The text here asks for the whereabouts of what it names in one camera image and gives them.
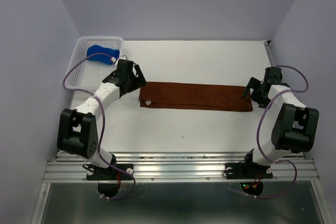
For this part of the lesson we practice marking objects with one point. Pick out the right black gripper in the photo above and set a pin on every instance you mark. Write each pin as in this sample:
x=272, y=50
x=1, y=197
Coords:
x=253, y=83

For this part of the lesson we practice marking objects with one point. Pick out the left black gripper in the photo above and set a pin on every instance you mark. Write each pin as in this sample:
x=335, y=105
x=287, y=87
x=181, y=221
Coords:
x=138, y=81

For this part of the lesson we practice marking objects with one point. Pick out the brown towel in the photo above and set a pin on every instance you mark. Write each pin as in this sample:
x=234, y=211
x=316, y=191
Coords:
x=187, y=96

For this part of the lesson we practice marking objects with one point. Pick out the blue towel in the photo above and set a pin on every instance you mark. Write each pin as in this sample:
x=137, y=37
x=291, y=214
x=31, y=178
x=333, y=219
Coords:
x=103, y=55

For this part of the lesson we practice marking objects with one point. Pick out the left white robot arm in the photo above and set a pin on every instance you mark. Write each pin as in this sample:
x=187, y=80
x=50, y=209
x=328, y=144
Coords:
x=78, y=134

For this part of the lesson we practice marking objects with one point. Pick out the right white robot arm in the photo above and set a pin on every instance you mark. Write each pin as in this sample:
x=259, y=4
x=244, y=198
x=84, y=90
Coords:
x=294, y=129

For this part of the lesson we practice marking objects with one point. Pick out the white plastic basket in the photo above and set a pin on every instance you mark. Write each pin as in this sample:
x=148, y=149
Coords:
x=90, y=74

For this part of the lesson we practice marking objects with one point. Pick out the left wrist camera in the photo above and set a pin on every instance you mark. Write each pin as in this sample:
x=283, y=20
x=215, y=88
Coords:
x=124, y=57

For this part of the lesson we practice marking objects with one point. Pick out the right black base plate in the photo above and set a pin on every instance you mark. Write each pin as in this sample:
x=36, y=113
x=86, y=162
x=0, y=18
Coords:
x=233, y=171

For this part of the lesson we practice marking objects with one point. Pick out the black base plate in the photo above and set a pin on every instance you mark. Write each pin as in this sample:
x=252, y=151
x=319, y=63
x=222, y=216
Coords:
x=97, y=173
x=233, y=171

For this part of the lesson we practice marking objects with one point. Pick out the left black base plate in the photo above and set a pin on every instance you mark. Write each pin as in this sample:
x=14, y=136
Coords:
x=97, y=173

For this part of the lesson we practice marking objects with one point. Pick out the aluminium rail frame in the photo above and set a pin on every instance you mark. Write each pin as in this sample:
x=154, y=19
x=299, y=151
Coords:
x=179, y=155

